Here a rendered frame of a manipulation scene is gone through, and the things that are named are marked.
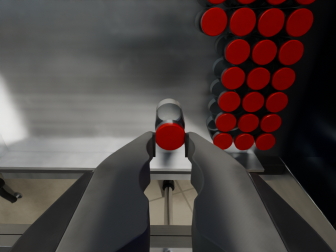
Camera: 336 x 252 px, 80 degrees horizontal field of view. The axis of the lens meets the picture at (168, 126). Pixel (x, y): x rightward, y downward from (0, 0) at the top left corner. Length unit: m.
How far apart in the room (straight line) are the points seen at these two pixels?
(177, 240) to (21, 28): 1.03
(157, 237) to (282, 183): 0.88
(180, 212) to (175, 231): 0.65
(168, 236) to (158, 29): 1.02
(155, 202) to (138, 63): 1.53
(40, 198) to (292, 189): 1.82
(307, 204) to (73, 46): 0.30
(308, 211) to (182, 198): 1.42
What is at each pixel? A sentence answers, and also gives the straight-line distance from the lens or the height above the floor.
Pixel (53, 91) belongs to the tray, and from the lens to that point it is 0.27.
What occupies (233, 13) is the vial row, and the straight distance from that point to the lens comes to 0.19.
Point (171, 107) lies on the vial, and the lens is 0.15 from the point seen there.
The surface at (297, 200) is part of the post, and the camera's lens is 0.30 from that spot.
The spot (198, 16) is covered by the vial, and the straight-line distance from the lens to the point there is 0.20.
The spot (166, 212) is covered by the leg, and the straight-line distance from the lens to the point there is 1.23.
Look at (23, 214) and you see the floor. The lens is 2.17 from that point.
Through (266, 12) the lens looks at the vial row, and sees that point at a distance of 0.19.
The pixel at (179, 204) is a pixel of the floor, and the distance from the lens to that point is 1.72.
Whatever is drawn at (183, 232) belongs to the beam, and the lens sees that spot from 1.15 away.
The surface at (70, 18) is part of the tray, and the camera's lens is 0.25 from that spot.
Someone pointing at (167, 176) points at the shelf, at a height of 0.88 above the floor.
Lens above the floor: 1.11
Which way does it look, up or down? 62 degrees down
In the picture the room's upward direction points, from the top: 179 degrees counter-clockwise
